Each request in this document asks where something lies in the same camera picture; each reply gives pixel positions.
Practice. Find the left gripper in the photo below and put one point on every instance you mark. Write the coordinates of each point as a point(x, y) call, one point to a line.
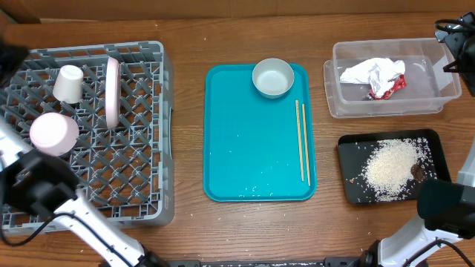
point(9, 61)

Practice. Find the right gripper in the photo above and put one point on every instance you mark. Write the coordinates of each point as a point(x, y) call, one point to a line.
point(467, 70)

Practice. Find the white paper cup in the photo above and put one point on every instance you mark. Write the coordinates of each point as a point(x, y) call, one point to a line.
point(68, 85)

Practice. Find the red snack wrapper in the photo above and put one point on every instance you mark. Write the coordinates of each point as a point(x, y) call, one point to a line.
point(399, 83)

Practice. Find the white napkin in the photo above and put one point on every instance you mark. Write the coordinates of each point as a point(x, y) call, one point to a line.
point(375, 72)

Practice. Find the small pink bowl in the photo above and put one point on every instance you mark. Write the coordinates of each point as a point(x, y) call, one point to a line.
point(54, 134)

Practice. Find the large pink plate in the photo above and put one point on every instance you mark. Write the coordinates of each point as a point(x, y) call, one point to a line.
point(112, 93)

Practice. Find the brown food scrap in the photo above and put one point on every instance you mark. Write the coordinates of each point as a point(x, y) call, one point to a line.
point(418, 173)

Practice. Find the grey small saucer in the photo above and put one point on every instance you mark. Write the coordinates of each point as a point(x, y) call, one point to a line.
point(273, 77)

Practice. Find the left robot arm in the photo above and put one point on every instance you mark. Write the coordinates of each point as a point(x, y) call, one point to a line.
point(40, 192)

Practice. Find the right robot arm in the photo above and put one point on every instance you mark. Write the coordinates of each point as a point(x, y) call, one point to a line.
point(445, 216)

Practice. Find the clear plastic waste bin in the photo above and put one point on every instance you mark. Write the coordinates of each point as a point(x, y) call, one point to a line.
point(428, 86)

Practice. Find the black rectangular tray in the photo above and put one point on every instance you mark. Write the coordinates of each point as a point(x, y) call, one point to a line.
point(356, 163)

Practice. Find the scattered rice grains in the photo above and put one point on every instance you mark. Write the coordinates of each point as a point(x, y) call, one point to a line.
point(393, 168)

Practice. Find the grey plastic dish rack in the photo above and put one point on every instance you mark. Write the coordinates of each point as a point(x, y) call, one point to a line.
point(127, 172)

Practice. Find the teal plastic serving tray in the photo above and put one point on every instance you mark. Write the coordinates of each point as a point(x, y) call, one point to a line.
point(250, 142)

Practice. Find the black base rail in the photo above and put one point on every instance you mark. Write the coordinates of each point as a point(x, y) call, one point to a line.
point(327, 262)

